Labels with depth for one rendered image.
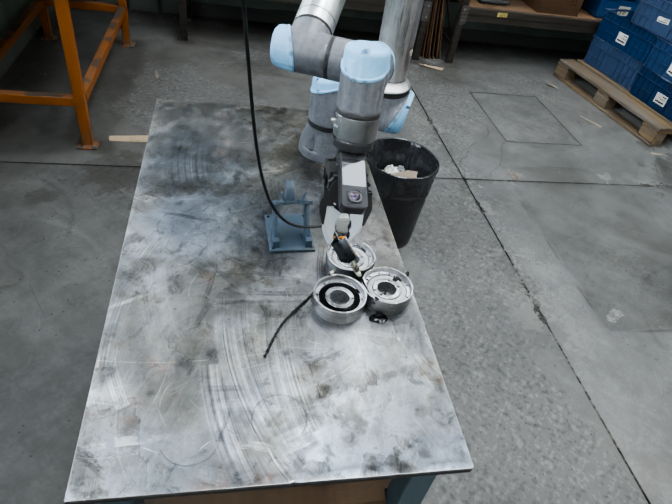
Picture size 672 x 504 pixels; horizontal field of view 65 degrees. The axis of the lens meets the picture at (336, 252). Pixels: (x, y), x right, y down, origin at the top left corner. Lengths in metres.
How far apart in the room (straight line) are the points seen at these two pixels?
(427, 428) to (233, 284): 0.46
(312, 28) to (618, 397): 1.82
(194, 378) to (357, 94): 0.54
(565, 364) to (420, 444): 1.46
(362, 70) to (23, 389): 1.54
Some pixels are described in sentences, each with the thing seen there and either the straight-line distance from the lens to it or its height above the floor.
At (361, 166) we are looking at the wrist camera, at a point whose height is 1.10.
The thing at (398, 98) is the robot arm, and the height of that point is 1.02.
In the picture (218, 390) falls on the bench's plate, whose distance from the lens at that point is 0.92.
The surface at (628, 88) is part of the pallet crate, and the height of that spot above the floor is 0.16.
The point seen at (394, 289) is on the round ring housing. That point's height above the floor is 0.82.
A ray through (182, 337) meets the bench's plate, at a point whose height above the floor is 0.80.
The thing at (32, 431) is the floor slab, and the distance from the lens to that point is 1.91.
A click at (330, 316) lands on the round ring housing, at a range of 1.00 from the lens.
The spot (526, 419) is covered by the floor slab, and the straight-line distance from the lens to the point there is 2.07.
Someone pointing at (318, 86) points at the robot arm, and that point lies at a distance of 1.40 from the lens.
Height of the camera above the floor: 1.56
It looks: 41 degrees down
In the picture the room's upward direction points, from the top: 11 degrees clockwise
